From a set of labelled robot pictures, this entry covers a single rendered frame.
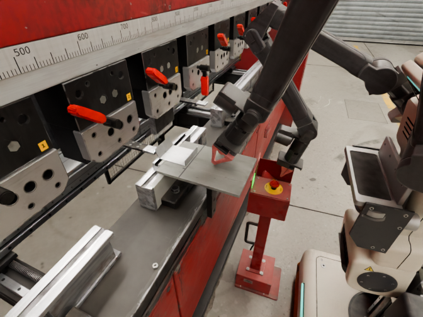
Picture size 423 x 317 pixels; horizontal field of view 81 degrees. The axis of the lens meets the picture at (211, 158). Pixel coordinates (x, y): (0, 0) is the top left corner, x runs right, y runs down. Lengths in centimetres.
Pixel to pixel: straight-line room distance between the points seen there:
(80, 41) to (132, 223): 52
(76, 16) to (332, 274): 141
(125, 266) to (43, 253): 138
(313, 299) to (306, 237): 63
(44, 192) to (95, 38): 26
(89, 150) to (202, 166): 37
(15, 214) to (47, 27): 27
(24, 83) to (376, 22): 808
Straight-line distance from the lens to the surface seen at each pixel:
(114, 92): 53
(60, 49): 45
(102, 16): 51
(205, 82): 81
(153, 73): 56
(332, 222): 208
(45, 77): 44
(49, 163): 46
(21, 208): 46
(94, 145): 51
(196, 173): 73
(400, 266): 91
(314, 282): 142
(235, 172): 74
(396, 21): 833
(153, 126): 72
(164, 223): 78
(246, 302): 161
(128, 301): 68
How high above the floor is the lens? 147
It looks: 37 degrees down
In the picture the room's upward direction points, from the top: straight up
